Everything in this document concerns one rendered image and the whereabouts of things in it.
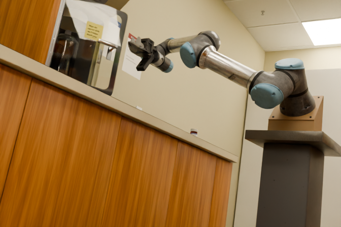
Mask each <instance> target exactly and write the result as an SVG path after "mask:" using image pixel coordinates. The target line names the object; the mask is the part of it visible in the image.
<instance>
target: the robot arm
mask: <svg viewBox="0 0 341 227"><path fill-rule="evenodd" d="M128 47H129V49H130V51H131V52H132V53H134V54H135V55H137V56H139V57H141V59H142V60H141V61H140V63H139V64H138V65H137V67H136V69H137V71H145V70H146V69H147V67H148V66H149V64H151V65H153V66H154V67H156V68H158V69H160V70H161V71H162V72H165V73H169V72H171V71H172V69H173V67H174V64H173V62H172V61H171V60H170V59H168V58H167V57H166V55H168V54H170V53H177V52H180V57H181V59H182V61H183V63H184V64H185V65H186V66H187V67H188V68H195V67H196V66H197V67H199V68H201V69H207V68H208V69H210V70H212V71H214V72H215V73H217V74H219V75H221V76H223V77H225V78H227V79H229V80H230V81H232V82H234V83H236V84H238V85H240V86H242V87H244V88H245V89H247V90H248V92H249V95H251V99H252V100H253V101H254V103H255V104H256V105H257V106H259V107H260V108H264V109H272V108H274V107H276V106H277V105H280V112H281V113H282V114H283V115H285V116H289V117H299V116H304V115H306V114H309V113H310V112H312V111H313V110H314V109H315V107H316V104H315V100H314V98H313V97H312V95H311V93H310V92H309V89H308V84H307V80H306V75H305V67H304V64H303V61H302V60H300V59H297V58H287V59H282V60H279V61H277V62H276V63H275V69H276V70H275V71H274V72H272V73H271V74H270V73H268V72H266V71H264V70H261V71H258V72H257V71H255V70H253V69H251V68H249V67H247V66H245V65H243V64H241V63H239V62H237V61H235V60H233V59H231V58H229V57H227V56H224V55H222V54H220V53H218V52H217V51H218V50H219V48H220V38H219V36H218V35H217V34H216V33H215V32H213V31H210V30H208V31H203V32H200V33H199V34H198V35H192V36H187V37H181V38H178V39H175V38H173V37H171V38H169V39H166V40H165V41H164V42H162V43H160V44H159V45H157V46H154V41H152V40H151V39H150V38H145V39H141V38H140V37H139V36H138V38H137V40H136V42H135V40H134V37H132V38H131V41H128Z"/></svg>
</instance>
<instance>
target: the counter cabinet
mask: <svg viewBox="0 0 341 227"><path fill-rule="evenodd" d="M232 164H233V163H232V162H229V161H227V160H225V159H222V158H220V157H218V156H215V155H213V154H211V153H208V152H206V151H204V150H201V149H199V148H196V147H194V146H192V145H189V144H187V143H185V142H182V141H180V140H178V139H175V138H173V137H171V136H168V135H166V134H164V133H161V132H159V131H157V130H154V129H152V128H150V127H147V126H145V125H143V124H140V123H138V122H136V121H133V120H131V119H129V118H126V117H124V116H122V115H119V114H117V113H115V112H112V111H110V110H108V109H105V108H103V107H101V106H98V105H96V104H94V103H91V102H89V101H87V100H84V99H82V98H80V97H77V96H75V95H73V94H70V93H68V92H66V91H63V90H61V89H59V88H56V87H54V86H51V85H49V84H47V83H44V82H42V81H40V80H37V79H35V78H32V77H30V76H28V75H26V74H23V73H21V72H19V71H16V70H14V69H12V68H9V67H7V66H5V65H2V64H0V227H225V226H226V217H227V208H228V200H229V191H230V182H231V173H232Z"/></svg>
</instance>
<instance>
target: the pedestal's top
mask: <svg viewBox="0 0 341 227"><path fill-rule="evenodd" d="M245 139H246V140H248V141H250V142H252V143H254V144H256V145H258V146H260V147H262V148H263V145H264V143H288V144H310V145H312V146H313V147H315V148H316V149H318V150H319V151H320V152H322V153H323V154H324V156H329V157H341V146H340V145H339V144H337V143H336V142H335V141H334V140H333V139H331V138H330V137H329V136H328V135H327V134H325V133H324V132H323V131H281V130H246V132H245Z"/></svg>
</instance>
